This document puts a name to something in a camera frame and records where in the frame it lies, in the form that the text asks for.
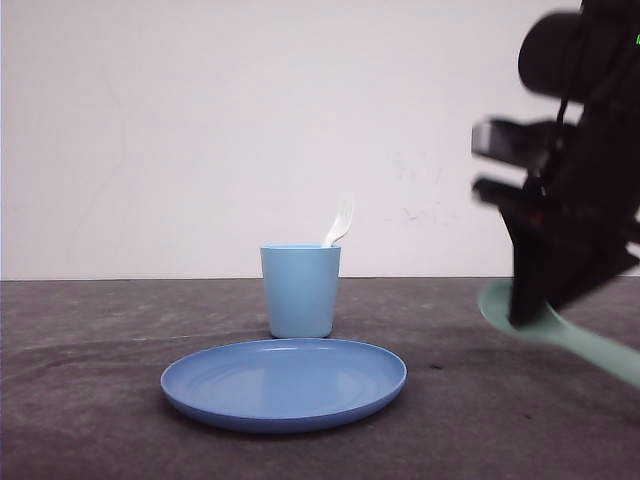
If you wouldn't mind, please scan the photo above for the white plastic fork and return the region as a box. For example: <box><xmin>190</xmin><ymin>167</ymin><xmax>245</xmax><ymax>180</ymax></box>
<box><xmin>321</xmin><ymin>198</ymin><xmax>355</xmax><ymax>248</ymax></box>

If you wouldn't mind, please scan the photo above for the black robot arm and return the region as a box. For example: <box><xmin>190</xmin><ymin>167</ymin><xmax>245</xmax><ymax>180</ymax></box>
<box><xmin>471</xmin><ymin>1</ymin><xmax>639</xmax><ymax>326</ymax></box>

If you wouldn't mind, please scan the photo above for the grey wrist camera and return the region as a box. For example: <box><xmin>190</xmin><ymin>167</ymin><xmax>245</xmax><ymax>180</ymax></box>
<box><xmin>471</xmin><ymin>118</ymin><xmax>578</xmax><ymax>171</ymax></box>

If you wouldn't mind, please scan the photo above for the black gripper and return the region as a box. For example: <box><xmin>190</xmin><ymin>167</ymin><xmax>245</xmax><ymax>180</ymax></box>
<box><xmin>473</xmin><ymin>74</ymin><xmax>639</xmax><ymax>326</ymax></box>

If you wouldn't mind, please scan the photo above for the blue plastic plate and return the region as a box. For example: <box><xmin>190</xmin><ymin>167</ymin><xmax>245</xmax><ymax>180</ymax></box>
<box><xmin>160</xmin><ymin>338</ymin><xmax>408</xmax><ymax>434</ymax></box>

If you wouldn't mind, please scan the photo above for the light blue plastic cup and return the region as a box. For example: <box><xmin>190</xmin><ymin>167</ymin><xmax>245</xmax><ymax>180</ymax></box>
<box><xmin>260</xmin><ymin>244</ymin><xmax>341</xmax><ymax>338</ymax></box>

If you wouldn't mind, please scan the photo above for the mint green plastic spoon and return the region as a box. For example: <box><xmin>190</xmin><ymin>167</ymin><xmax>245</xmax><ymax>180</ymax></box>
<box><xmin>478</xmin><ymin>280</ymin><xmax>639</xmax><ymax>388</ymax></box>

